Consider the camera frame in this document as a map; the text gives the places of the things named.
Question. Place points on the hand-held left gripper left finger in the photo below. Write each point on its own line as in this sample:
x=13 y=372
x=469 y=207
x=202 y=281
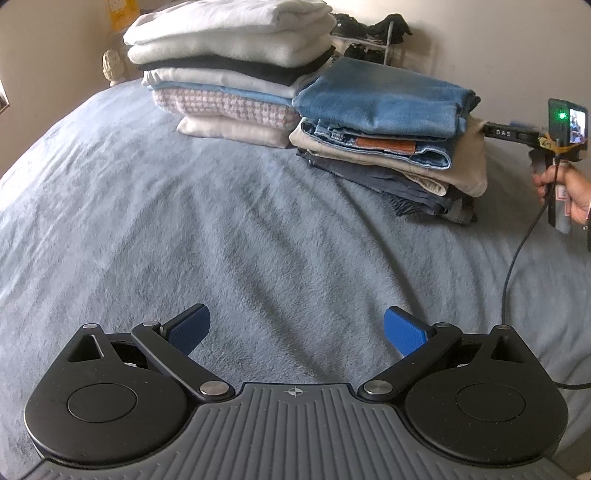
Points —
x=187 y=328

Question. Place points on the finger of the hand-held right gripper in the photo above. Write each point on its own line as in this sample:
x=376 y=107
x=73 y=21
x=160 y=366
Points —
x=489 y=129

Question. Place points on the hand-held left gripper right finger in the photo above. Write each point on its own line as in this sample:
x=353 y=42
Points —
x=406 y=330

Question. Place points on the light blue jeans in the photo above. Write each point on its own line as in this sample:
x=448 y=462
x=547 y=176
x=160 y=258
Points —
x=378 y=97

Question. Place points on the person's right hand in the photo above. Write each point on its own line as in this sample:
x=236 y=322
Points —
x=579 y=194

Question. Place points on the stack of folded trousers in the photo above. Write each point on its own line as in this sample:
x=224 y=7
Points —
x=466 y=161

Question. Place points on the folded jeans with leather patch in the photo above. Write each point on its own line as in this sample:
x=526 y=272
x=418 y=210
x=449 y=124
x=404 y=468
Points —
x=429 y=157

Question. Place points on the metal shoe rack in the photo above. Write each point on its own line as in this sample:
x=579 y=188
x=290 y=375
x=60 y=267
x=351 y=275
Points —
x=392 y=44

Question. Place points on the dark navy folded garment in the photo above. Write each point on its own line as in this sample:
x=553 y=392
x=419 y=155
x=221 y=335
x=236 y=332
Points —
x=369 y=177

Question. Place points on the black shoe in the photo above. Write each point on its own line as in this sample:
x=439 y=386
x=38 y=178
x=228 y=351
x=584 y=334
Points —
x=390 y=25
x=364 y=53
x=348 y=24

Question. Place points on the cream folded garment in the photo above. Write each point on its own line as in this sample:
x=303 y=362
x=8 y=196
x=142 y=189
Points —
x=221 y=131

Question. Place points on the pink checked folded garment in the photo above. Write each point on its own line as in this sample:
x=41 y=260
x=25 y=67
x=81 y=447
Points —
x=221 y=108

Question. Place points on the black folded garment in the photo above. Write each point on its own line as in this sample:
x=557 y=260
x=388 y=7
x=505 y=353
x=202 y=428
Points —
x=258 y=71

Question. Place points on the pale blue folded garment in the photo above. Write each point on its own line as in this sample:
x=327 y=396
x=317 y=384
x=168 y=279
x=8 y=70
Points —
x=240 y=94

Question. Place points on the white folded garment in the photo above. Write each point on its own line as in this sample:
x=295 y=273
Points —
x=207 y=50
x=221 y=16
x=194 y=78

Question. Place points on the white bedpost finial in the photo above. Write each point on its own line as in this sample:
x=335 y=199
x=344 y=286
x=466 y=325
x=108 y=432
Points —
x=113 y=67

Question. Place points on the yellow box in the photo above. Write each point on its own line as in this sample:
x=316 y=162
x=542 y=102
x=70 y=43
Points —
x=123 y=11

